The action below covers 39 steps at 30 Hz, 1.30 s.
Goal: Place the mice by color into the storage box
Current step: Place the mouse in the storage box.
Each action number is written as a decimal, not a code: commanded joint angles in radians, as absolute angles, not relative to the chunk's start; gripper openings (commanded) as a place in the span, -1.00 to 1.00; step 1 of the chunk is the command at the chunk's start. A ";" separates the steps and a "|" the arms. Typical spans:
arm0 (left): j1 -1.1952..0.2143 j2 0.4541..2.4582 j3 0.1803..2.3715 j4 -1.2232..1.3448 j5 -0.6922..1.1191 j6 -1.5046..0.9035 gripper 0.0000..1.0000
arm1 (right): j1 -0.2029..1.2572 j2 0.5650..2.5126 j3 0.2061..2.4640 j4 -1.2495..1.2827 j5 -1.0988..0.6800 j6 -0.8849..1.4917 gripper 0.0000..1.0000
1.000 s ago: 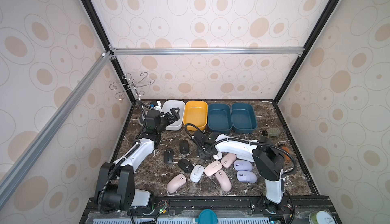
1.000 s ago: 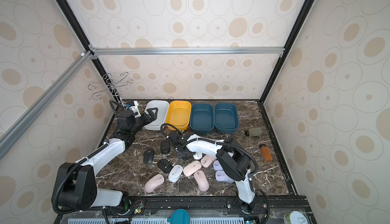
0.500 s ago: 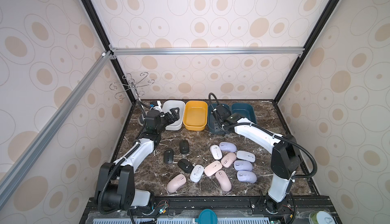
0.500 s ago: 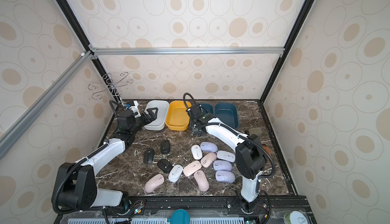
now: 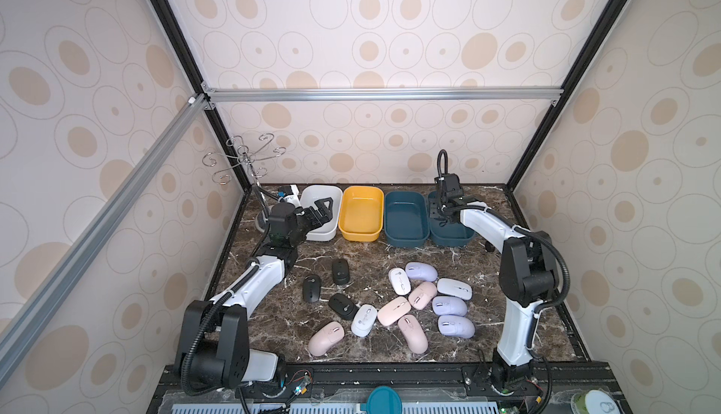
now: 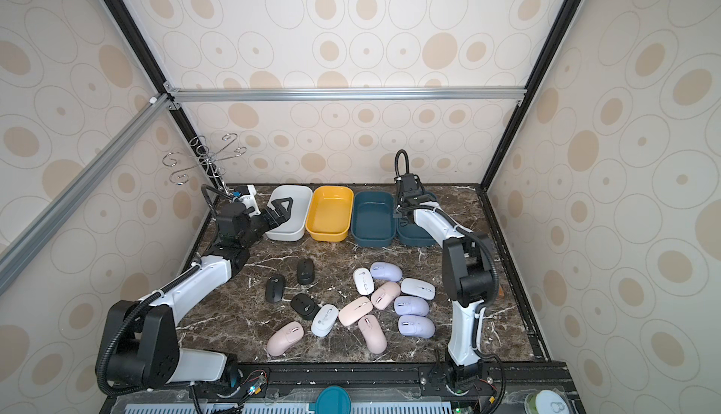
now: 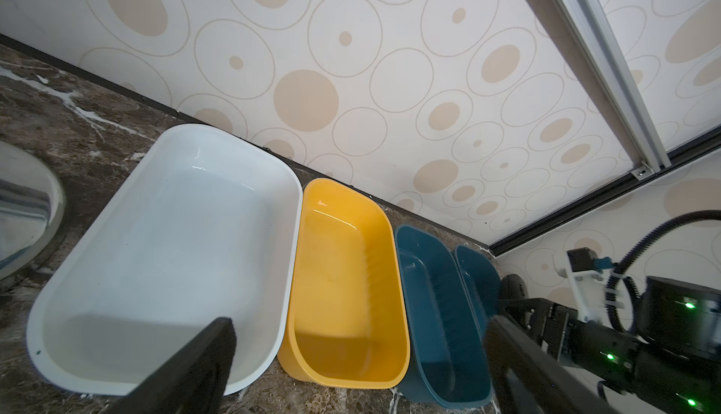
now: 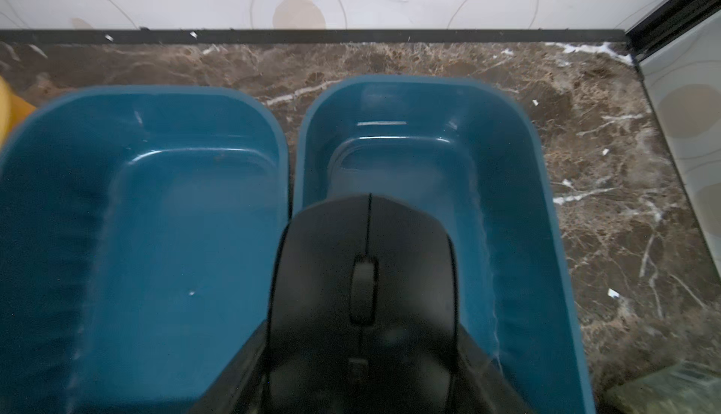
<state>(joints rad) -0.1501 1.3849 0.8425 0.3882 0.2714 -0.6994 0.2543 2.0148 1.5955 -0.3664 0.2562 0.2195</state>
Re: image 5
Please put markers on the pink mouse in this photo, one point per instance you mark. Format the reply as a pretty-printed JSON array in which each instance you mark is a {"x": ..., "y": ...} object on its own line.
[
  {"x": 414, "y": 334},
  {"x": 393, "y": 311},
  {"x": 422, "y": 295},
  {"x": 326, "y": 338}
]

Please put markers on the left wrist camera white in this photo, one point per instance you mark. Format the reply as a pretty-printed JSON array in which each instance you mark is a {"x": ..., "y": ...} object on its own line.
[{"x": 289, "y": 194}]

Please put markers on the purple mouse upper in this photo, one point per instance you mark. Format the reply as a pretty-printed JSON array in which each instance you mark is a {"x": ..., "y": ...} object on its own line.
[{"x": 421, "y": 272}]

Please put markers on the black mouse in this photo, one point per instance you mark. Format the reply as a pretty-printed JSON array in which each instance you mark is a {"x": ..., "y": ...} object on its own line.
[
  {"x": 341, "y": 272},
  {"x": 311, "y": 288},
  {"x": 343, "y": 306}
]

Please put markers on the teal storage box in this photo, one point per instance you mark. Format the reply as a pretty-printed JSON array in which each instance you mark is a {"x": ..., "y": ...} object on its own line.
[
  {"x": 443, "y": 233},
  {"x": 405, "y": 219}
]

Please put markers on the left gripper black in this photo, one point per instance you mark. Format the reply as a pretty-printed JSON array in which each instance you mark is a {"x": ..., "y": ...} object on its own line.
[{"x": 326, "y": 215}]

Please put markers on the white storage box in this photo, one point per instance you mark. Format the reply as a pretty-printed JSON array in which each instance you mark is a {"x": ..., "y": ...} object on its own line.
[{"x": 315, "y": 192}]

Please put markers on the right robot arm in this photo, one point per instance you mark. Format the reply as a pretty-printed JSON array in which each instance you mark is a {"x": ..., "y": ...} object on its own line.
[{"x": 533, "y": 277}]

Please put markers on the pink mouse lower left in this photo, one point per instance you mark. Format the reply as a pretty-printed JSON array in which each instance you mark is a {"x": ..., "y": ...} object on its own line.
[{"x": 326, "y": 338}]

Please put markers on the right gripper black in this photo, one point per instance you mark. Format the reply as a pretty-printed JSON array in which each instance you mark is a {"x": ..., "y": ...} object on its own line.
[{"x": 446, "y": 201}]

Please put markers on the teal round lid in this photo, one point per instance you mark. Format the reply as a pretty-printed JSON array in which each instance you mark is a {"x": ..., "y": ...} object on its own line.
[{"x": 383, "y": 400}]

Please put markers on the yellow storage box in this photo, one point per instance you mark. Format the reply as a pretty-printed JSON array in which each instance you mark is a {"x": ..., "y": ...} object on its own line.
[{"x": 362, "y": 213}]

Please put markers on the left diagonal aluminium bar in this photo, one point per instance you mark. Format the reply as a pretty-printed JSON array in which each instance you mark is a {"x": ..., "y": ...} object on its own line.
[{"x": 26, "y": 328}]

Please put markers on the left teal storage box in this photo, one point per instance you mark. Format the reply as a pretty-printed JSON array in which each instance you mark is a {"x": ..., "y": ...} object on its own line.
[{"x": 405, "y": 219}]

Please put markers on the pink mouse upper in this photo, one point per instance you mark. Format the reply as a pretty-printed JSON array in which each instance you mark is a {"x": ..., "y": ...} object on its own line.
[{"x": 422, "y": 295}]

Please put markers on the purple mouse lower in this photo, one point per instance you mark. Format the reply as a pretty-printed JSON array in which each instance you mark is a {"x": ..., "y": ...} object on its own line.
[{"x": 456, "y": 326}]

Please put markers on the purple mouse middle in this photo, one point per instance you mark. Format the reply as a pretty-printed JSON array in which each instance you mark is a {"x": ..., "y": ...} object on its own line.
[{"x": 449, "y": 306}]

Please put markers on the purple mouse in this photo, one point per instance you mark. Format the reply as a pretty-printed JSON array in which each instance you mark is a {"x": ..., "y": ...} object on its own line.
[
  {"x": 456, "y": 326},
  {"x": 421, "y": 272},
  {"x": 449, "y": 306}
]

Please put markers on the metal wire hook stand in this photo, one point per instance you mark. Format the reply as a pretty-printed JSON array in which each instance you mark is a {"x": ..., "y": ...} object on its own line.
[{"x": 248, "y": 161}]

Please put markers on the white mouse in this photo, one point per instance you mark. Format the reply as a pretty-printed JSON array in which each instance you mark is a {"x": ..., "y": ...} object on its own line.
[
  {"x": 364, "y": 320},
  {"x": 400, "y": 281},
  {"x": 454, "y": 288}
]

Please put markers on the pink mouse lower right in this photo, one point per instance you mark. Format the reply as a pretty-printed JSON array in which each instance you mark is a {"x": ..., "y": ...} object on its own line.
[{"x": 414, "y": 334}]

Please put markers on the right teal storage box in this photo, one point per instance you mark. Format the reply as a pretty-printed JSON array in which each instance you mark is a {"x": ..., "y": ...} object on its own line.
[{"x": 443, "y": 233}]

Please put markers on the pink mouse middle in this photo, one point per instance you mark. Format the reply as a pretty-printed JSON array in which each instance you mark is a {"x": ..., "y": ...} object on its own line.
[{"x": 393, "y": 311}]

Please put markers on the horizontal aluminium frame bar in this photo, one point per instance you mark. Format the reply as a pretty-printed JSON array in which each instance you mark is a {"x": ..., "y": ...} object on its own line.
[{"x": 399, "y": 94}]

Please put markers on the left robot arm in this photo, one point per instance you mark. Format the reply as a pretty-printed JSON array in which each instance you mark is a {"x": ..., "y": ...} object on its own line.
[{"x": 214, "y": 349}]

